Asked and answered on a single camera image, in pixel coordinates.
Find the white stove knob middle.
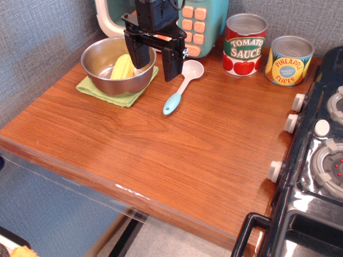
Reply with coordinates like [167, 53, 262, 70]
[284, 114, 299, 134]

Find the white stove knob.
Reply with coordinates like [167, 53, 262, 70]
[267, 161, 283, 184]
[292, 94, 306, 112]
[284, 114, 299, 134]

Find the white spoon with teal handle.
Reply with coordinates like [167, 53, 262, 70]
[162, 60, 204, 115]

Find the grey stove burner front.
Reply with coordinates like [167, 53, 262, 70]
[311, 139, 342, 199]

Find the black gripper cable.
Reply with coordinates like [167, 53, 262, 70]
[167, 0, 187, 11]

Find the black oven door handle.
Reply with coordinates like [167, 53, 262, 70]
[231, 212, 272, 257]

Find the grey stove burner rear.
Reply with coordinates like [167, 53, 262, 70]
[327, 86, 343, 125]

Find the stainless steel bowl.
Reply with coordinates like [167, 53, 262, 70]
[81, 37, 156, 97]

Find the tomato sauce can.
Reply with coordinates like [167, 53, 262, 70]
[222, 13, 269, 77]

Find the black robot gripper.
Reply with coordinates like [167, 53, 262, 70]
[121, 1, 187, 82]

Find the green folded cloth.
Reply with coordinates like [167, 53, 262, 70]
[76, 66, 159, 108]

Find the pineapple slices can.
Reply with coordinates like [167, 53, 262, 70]
[265, 35, 315, 87]

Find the yellow toy corn cob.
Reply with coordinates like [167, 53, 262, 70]
[110, 54, 135, 80]

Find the grey stove burner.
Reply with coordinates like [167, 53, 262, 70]
[327, 86, 343, 125]
[311, 139, 342, 199]

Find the black toy stove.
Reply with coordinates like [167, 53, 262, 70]
[230, 46, 343, 257]

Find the white round stove button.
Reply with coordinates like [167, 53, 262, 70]
[314, 119, 330, 137]

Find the white stove knob rear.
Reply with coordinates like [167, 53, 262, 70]
[292, 94, 306, 112]

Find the white stove knob front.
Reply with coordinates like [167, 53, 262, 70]
[267, 161, 283, 184]

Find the teal toy microwave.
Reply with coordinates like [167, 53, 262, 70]
[94, 0, 229, 58]

